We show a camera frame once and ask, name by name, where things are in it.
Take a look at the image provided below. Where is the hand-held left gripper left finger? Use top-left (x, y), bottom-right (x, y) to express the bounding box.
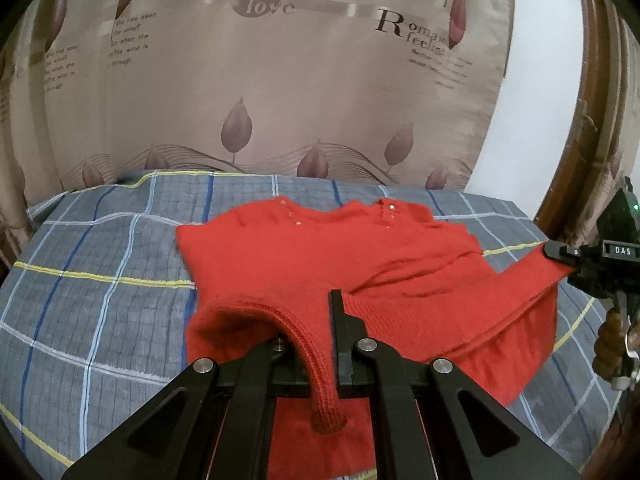
top-left (62, 337), bottom-right (297, 480)

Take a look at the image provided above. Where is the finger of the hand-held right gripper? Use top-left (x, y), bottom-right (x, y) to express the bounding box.
top-left (543, 241), bottom-right (600, 267)
top-left (566, 263), bottom-right (621, 303)

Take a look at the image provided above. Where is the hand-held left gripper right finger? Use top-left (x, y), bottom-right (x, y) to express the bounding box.
top-left (327, 289), bottom-right (584, 480)

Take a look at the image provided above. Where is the red knit sweater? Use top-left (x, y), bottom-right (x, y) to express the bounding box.
top-left (176, 198), bottom-right (571, 478)

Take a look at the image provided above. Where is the person's right hand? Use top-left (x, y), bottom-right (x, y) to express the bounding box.
top-left (592, 309), bottom-right (640, 392)

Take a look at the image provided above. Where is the grey plaid bed sheet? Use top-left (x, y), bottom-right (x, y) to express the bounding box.
top-left (0, 169), bottom-right (626, 480)

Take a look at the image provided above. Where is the beige leaf print curtain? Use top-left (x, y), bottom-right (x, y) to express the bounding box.
top-left (0, 0), bottom-right (516, 241)

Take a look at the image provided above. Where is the brown wooden door frame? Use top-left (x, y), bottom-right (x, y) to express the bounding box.
top-left (532, 0), bottom-right (632, 241)

